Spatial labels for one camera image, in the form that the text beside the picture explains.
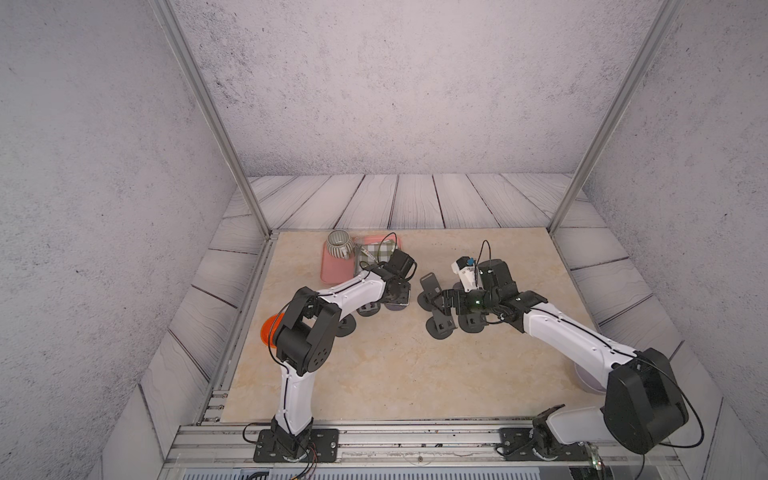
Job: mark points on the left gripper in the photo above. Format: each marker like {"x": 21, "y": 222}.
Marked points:
{"x": 404, "y": 299}

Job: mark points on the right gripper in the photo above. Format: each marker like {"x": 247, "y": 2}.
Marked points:
{"x": 457, "y": 295}

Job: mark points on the dark green phone stand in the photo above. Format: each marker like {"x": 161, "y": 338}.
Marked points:
{"x": 472, "y": 317}
{"x": 346, "y": 326}
{"x": 431, "y": 297}
{"x": 441, "y": 324}
{"x": 369, "y": 309}

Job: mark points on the purple phone stand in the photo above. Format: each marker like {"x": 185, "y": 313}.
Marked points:
{"x": 396, "y": 306}

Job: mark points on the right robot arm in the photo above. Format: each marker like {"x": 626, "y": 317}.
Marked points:
{"x": 643, "y": 404}

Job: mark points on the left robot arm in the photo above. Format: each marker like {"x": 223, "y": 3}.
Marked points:
{"x": 305, "y": 335}

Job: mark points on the green checkered cloth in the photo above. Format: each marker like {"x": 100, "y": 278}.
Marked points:
{"x": 372, "y": 250}

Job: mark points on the pink tray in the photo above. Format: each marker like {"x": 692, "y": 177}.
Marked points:
{"x": 335, "y": 271}

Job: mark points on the orange plastic bowl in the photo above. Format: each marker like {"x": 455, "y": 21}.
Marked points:
{"x": 269, "y": 329}

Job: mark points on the lilac ceramic bowl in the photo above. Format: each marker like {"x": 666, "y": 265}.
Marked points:
{"x": 594, "y": 382}

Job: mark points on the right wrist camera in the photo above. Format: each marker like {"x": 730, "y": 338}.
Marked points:
{"x": 465, "y": 269}

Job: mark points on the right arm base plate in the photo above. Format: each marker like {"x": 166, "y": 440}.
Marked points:
{"x": 533, "y": 444}

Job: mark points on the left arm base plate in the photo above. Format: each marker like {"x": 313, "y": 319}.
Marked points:
{"x": 276, "y": 445}

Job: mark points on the aluminium front rail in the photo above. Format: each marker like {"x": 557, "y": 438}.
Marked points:
{"x": 442, "y": 449}

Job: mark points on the right aluminium frame post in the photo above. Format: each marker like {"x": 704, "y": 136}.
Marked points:
{"x": 642, "y": 61}

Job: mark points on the aluminium frame post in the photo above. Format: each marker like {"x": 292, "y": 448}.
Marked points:
{"x": 190, "y": 70}
{"x": 642, "y": 61}

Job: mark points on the left aluminium frame post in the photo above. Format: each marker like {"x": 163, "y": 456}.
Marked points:
{"x": 190, "y": 70}

